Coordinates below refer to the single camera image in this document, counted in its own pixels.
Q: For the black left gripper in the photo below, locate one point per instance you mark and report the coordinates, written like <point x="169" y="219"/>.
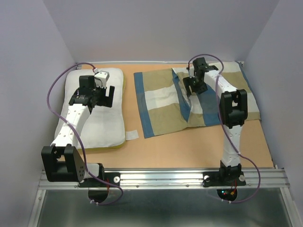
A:
<point x="106" y="101"/>

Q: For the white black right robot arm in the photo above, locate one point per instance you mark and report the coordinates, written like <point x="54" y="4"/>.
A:
<point x="232" y="112"/>

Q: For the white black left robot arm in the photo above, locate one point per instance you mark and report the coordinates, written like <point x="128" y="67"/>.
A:
<point x="62" y="161"/>

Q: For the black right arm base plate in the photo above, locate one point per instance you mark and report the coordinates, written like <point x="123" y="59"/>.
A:
<point x="214" y="178"/>

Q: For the blue beige white plaid pillowcase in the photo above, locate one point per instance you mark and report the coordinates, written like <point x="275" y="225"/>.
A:
<point x="164" y="106"/>

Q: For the white pillow label tag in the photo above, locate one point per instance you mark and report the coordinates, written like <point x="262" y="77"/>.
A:
<point x="131" y="135"/>

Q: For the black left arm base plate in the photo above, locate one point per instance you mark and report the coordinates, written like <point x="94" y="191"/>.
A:
<point x="110" y="177"/>

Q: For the white pillow yellow edge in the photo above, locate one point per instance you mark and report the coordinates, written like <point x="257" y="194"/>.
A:
<point x="105" y="127"/>

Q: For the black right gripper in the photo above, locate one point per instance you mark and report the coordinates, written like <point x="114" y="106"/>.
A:
<point x="187" y="82"/>

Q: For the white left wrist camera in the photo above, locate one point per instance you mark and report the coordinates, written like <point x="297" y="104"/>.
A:
<point x="102" y="76"/>

